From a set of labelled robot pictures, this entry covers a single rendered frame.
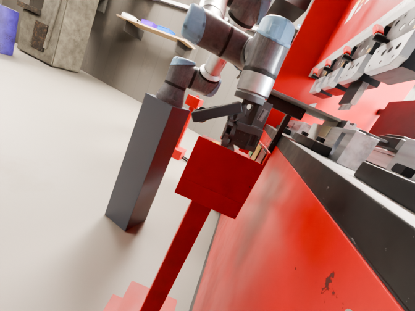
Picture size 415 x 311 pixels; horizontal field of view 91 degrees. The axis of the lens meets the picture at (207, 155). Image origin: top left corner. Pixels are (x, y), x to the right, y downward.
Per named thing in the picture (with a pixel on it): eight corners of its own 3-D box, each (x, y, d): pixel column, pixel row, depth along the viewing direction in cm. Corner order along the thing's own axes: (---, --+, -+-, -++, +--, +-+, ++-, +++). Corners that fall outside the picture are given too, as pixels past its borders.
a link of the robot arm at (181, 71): (165, 78, 110) (173, 53, 106) (188, 89, 114) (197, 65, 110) (164, 79, 99) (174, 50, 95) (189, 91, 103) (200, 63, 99)
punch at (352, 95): (335, 109, 79) (349, 85, 76) (339, 111, 79) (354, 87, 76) (346, 108, 69) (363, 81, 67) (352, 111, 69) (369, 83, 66)
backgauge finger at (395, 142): (335, 126, 80) (343, 115, 78) (401, 156, 77) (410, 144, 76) (349, 129, 68) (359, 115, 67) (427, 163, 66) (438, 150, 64)
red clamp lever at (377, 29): (375, 21, 60) (376, 34, 55) (388, 26, 60) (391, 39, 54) (370, 28, 62) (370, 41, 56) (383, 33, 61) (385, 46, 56)
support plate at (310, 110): (263, 94, 87) (264, 92, 86) (322, 120, 84) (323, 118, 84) (266, 89, 69) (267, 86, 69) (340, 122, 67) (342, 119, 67)
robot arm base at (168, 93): (149, 94, 104) (155, 74, 102) (166, 99, 118) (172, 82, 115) (171, 105, 100) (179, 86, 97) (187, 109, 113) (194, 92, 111)
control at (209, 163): (188, 166, 68) (210, 116, 63) (232, 186, 68) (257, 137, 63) (173, 192, 48) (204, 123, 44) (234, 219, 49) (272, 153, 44)
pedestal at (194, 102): (167, 149, 281) (190, 91, 258) (183, 157, 278) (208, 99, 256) (161, 152, 261) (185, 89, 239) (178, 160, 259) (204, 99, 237)
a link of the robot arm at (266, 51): (283, 34, 47) (307, 24, 39) (264, 82, 50) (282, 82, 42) (254, 19, 45) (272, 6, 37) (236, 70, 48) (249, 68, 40)
